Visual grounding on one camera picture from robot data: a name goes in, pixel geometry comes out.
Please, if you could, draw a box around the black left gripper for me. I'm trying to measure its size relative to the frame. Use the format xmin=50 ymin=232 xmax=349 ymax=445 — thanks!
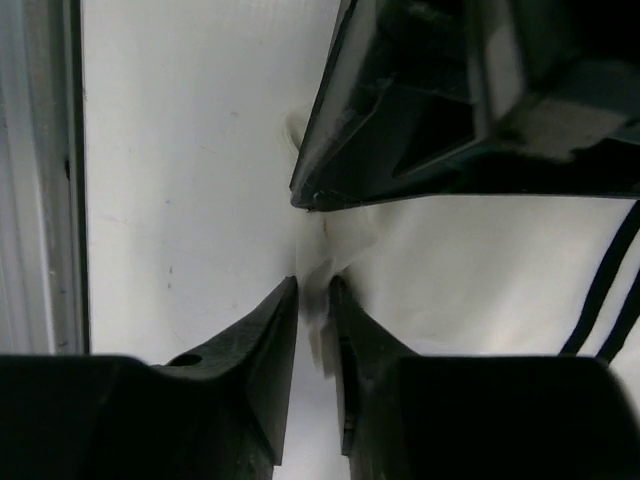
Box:
xmin=290 ymin=1 xmax=639 ymax=210

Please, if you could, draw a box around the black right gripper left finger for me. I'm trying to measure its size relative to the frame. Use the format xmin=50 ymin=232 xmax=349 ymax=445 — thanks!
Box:
xmin=1 ymin=277 xmax=298 ymax=479

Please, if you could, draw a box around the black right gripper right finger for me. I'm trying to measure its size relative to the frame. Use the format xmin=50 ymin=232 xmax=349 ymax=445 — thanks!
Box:
xmin=329 ymin=278 xmax=639 ymax=479

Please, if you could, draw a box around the white sock with black stripes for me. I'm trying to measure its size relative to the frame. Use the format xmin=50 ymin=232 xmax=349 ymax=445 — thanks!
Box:
xmin=282 ymin=104 xmax=640 ymax=381

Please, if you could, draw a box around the aluminium frame rail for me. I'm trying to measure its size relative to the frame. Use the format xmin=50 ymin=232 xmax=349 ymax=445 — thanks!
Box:
xmin=1 ymin=1 xmax=90 ymax=355

